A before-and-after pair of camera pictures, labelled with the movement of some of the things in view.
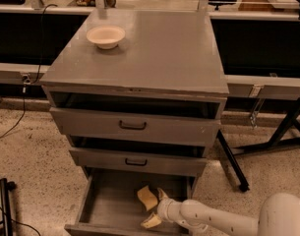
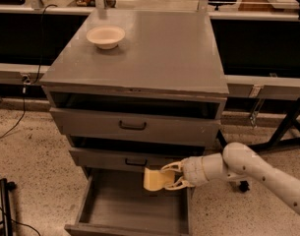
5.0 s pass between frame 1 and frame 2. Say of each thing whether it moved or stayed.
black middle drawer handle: stayed
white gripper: moved
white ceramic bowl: stayed
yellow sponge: moved
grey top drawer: stayed
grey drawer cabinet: stayed
